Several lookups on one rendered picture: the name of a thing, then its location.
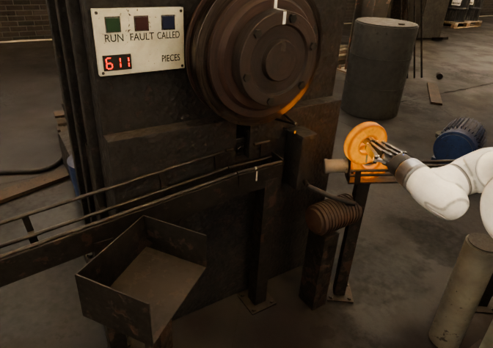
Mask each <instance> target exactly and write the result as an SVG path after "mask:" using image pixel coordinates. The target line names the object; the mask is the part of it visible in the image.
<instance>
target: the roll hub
mask: <svg viewBox="0 0 493 348"><path fill-rule="evenodd" d="M284 12H287V13H286V22H285V24H282V21H283V13H284ZM292 14H295V15H296V17H297V19H296V22H295V23H290V21H289V17H290V16H291V15H292ZM256 29H260V30H261V32H262V35H261V37H260V38H255V36H254V35H253V34H254V32H255V30H256ZM311 43H316V38H315V34H314V31H313V28H312V27H311V25H310V24H309V22H308V21H307V20H306V19H305V18H304V17H303V16H302V15H300V14H298V13H296V12H292V11H289V10H284V11H283V10H278V9H270V10H265V11H263V12H261V13H259V14H257V15H256V16H255V17H254V18H252V19H251V20H250V21H249V22H248V23H247V24H246V25H245V27H244V28H243V29H242V30H241V33H240V34H239V36H238V38H237V41H236V42H235V46H234V49H233V57H232V70H233V77H234V80H235V82H236V85H237V86H238V88H239V90H240V91H241V92H242V93H243V94H244V95H245V96H246V97H248V98H249V99H251V100H253V101H254V102H256V103H258V104H260V105H263V106H279V105H281V104H285V103H287V102H288V101H290V100H291V99H293V98H294V97H296V96H297V95H298V94H299V93H300V92H301V91H302V89H299V86H298V85H299V82H301V81H303V82H304V83H305V85H306V83H307V82H308V81H309V79H310V77H311V75H312V72H313V69H314V66H315V61H316V54H317V47H316V49H315V50H310V44H311ZM245 73H249V74H250V76H251V79H250V81H247V82H245V81H244V79H243V77H244V74H245ZM268 98H273V99H274V103H273V105H268V104H267V100H268Z"/></svg>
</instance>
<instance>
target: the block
mask: <svg viewBox="0 0 493 348"><path fill-rule="evenodd" d="M290 129H292V130H294V131H296V133H295V134H294V133H291V132H289V131H288V134H287V141H286V148H285V164H284V168H283V175H282V179H283V181H284V182H285V183H287V184H288V185H289V186H291V187H292V188H294V189H295V190H299V189H303V188H306V187H305V186H304V184H303V180H304V179H307V181H308V183H309V184H310V183H311V178H312V172H313V163H314V158H315V148H316V143H317V138H318V135H317V134H316V133H315V132H314V131H311V130H310V129H308V128H306V127H305V126H297V127H293V128H290Z"/></svg>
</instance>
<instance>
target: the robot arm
mask: <svg viewBox="0 0 493 348"><path fill-rule="evenodd" d="M362 142H363V143H364V144H365V151H366V152H367V154H368V155H369V157H371V159H372V160H373V163H374V164H376V163H377V162H381V163H382V164H383V165H385V166H386V167H387V168H388V170H389V172H390V173H391V174H392V175H393V176H395V180H396V181H397V182H398V183H399V184H400V185H401V186H403V187H404V188H405V189H406V190H407V191H409V192H410V194H411V196H412V197H413V198H414V199H415V200H416V201H417V202H418V203H419V204H420V205H421V206H422V207H423V208H425V209H426V210H428V211H430V212H431V213H432V214H434V215H436V216H438V217H440V218H442V219H444V220H455V219H458V218H459V217H461V216H462V215H464V214H465V213H466V211H467V209H468V208H469V205H470V202H469V198H468V195H472V194H475V193H482V195H481V201H480V212H481V219H482V222H483V225H484V227H485V229H486V230H487V232H488V233H489V235H490V236H491V237H492V238H493V147H490V148H481V149H479V150H476V151H473V152H471V153H468V154H466V155H464V156H462V157H460V158H458V159H456V160H455V161H453V162H451V163H450V164H448V165H445V166H442V167H433V168H429V167H428V166H426V165H424V164H423V163H422V162H420V161H419V160H418V159H415V158H411V157H409V156H408V155H407V152H406V151H403V150H400V149H398V148H397V147H395V146H393V145H391V144H389V143H387V142H385V141H381V142H380V141H378V140H375V139H374V138H372V137H368V138H366V139H364V140H363V141H362Z"/></svg>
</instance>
